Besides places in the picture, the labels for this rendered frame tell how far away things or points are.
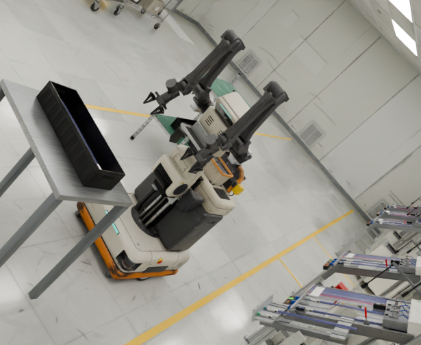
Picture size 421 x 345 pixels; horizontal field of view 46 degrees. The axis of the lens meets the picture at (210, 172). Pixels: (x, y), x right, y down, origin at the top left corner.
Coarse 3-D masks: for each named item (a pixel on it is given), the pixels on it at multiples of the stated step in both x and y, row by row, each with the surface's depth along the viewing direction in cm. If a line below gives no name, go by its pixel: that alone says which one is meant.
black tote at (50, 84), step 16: (48, 96) 235; (64, 96) 249; (48, 112) 234; (64, 112) 228; (80, 112) 246; (64, 128) 226; (80, 128) 245; (96, 128) 239; (64, 144) 225; (80, 144) 220; (96, 144) 238; (80, 160) 218; (112, 160) 231; (80, 176) 217; (96, 176) 214; (112, 176) 221
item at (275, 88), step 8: (272, 88) 253; (280, 88) 252; (272, 96) 261; (272, 104) 261; (280, 104) 263; (264, 112) 264; (256, 120) 267; (264, 120) 268; (248, 128) 270; (256, 128) 270; (248, 136) 272; (240, 144) 272; (248, 144) 274; (240, 152) 276
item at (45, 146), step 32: (0, 96) 231; (32, 96) 237; (32, 128) 218; (64, 160) 219; (0, 192) 286; (64, 192) 202; (96, 192) 219; (32, 224) 205; (0, 256) 213; (64, 256) 250
